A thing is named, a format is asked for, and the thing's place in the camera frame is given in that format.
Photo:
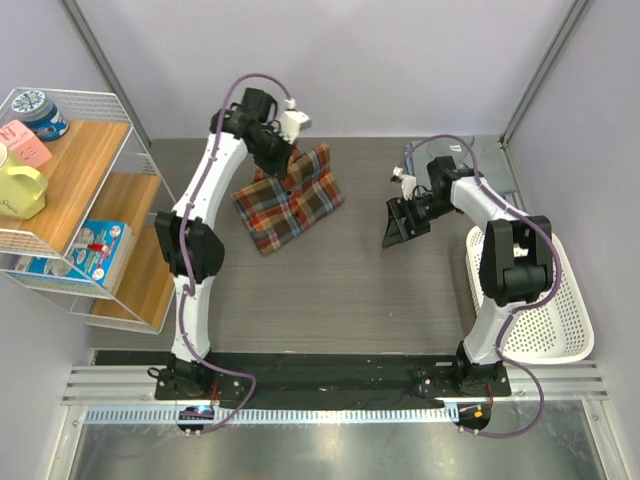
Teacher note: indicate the red brown plaid shirt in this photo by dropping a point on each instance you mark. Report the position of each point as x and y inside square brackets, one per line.
[275, 212]

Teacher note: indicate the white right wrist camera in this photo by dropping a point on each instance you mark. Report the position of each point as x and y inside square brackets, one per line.
[407, 182]

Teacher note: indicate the pink small box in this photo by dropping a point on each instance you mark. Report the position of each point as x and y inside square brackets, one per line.
[22, 142]

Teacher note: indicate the white perforated plastic basket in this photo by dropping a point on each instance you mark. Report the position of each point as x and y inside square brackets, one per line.
[559, 332]

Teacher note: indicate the folded grey button shirt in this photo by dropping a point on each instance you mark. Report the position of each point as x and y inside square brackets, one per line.
[491, 160]

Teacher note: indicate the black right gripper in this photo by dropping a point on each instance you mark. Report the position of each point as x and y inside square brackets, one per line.
[396, 231]

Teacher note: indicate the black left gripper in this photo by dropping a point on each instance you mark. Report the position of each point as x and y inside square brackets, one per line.
[279, 168]

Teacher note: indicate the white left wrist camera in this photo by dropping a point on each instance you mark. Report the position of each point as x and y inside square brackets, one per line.
[292, 121]

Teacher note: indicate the blue round tin can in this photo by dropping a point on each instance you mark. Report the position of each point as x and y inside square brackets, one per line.
[38, 112]

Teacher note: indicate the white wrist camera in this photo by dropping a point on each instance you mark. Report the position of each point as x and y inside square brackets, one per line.
[407, 182]
[292, 121]

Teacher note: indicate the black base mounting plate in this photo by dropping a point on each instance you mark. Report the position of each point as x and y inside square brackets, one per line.
[306, 375]

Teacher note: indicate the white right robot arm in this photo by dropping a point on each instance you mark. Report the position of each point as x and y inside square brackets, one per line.
[517, 263]

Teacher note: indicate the yellow plastic pitcher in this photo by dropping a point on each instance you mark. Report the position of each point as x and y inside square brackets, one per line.
[22, 187]

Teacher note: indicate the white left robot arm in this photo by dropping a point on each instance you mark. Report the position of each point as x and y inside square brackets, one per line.
[188, 243]

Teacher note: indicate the folded light blue shirt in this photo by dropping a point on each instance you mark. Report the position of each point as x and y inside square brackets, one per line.
[408, 158]

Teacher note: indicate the blue product box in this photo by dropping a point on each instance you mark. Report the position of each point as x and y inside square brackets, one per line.
[93, 264]

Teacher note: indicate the white wire wooden shelf rack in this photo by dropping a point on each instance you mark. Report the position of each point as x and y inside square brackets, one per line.
[101, 169]

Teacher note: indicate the aluminium frame rail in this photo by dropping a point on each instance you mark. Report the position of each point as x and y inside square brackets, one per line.
[128, 384]

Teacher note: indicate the white slotted cable duct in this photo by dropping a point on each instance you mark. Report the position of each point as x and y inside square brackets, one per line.
[194, 415]

